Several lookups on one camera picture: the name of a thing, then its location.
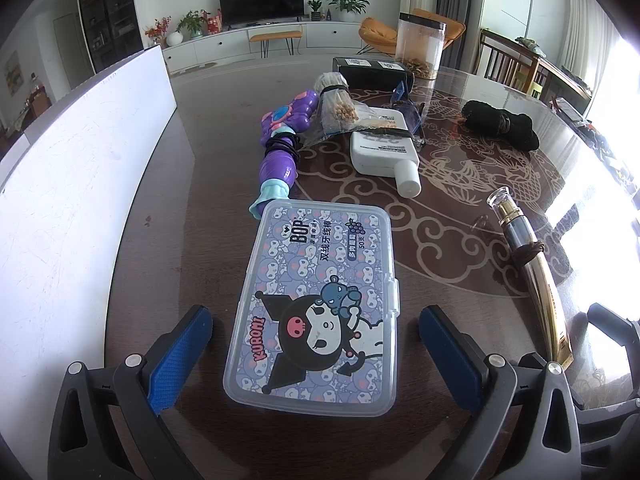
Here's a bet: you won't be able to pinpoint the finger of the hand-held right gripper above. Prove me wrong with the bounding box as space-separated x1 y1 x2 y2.
586 302 640 356

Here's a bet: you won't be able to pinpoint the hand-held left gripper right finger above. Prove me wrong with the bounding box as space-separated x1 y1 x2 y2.
419 305 583 480

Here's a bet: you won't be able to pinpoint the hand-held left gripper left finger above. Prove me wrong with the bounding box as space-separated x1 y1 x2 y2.
47 304 214 480

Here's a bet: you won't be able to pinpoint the cartoon print plastic box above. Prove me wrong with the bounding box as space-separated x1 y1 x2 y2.
222 199 402 418

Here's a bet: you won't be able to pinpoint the large white storage box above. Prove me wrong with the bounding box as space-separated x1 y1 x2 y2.
0 44 178 456

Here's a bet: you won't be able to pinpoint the white plastic bottle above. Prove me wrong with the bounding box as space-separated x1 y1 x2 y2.
349 107 423 198

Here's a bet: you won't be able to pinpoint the purple toy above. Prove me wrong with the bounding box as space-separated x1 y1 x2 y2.
248 90 321 220

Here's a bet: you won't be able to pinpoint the blue clear glasses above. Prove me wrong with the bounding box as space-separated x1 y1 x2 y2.
380 80 426 133

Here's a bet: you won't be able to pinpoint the clear bag of cotton swabs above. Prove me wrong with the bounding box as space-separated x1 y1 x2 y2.
305 72 381 148

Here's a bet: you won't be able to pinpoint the clear plastic jar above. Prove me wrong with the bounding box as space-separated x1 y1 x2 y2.
395 12 447 81

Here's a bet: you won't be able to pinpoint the gold and black tube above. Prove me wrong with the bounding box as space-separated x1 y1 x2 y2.
486 189 576 372

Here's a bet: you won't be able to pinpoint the black cloth bundle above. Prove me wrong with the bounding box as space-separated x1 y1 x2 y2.
459 100 541 153

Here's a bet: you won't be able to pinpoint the wooden sideboard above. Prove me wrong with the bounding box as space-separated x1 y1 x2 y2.
530 50 601 116

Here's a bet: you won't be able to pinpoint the wooden chair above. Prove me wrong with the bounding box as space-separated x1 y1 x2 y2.
472 27 538 96

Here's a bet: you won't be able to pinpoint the white sheer curtain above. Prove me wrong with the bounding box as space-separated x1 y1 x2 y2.
565 0 626 111

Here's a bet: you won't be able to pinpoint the black box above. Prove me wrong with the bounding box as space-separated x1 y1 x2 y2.
332 56 416 92

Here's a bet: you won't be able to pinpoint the white tv cabinet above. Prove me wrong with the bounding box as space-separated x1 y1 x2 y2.
162 20 381 73

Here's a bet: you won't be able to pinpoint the orange lounge chair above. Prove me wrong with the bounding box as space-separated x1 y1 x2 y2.
358 9 467 57

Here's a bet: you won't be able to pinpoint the red flowers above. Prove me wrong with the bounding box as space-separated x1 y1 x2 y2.
145 17 171 46

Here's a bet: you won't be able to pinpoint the leafy green potted plant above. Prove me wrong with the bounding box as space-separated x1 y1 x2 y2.
176 10 208 38

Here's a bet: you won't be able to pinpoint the orange bench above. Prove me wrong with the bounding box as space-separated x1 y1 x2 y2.
248 29 304 57

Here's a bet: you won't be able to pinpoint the dark display cabinet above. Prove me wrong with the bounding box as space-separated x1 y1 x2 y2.
76 0 146 73

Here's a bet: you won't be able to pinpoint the black television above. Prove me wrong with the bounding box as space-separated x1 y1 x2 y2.
218 0 306 26

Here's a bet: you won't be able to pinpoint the large green potted plant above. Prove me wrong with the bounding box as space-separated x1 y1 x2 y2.
327 0 371 23

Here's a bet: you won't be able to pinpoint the brown hair tie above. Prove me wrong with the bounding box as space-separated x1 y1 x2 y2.
517 241 546 267

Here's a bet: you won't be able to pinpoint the black hair tie bundle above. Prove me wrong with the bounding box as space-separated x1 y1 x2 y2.
264 132 303 157

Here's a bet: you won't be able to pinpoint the framed wall painting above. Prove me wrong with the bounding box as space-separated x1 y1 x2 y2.
5 52 26 96

